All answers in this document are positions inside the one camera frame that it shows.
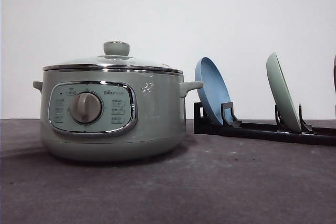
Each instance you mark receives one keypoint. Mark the glass pot lid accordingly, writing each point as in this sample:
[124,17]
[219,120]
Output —
[116,58]

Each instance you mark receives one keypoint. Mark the green plate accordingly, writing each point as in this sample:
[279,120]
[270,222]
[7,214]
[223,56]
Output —
[281,94]

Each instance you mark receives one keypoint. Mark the blue plate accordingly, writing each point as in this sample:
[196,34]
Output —
[214,90]

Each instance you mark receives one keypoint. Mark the green electric steamer pot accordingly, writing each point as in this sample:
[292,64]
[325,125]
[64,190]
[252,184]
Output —
[116,107]

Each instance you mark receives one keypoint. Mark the black plate rack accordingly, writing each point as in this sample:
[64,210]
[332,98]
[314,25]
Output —
[231,124]

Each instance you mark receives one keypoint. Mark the pink plate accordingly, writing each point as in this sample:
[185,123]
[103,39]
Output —
[334,74]

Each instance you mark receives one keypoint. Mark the grey table mat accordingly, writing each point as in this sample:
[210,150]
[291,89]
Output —
[214,178]

